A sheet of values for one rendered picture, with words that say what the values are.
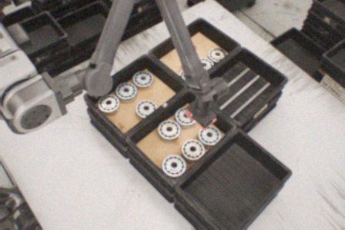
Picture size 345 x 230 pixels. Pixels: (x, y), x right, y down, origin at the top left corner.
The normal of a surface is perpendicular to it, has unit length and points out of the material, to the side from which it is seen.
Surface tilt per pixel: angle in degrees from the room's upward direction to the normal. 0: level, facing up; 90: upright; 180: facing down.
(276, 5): 0
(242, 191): 0
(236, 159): 0
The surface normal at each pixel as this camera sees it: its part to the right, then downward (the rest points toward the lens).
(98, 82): 0.51, 0.15
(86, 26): 0.04, -0.59
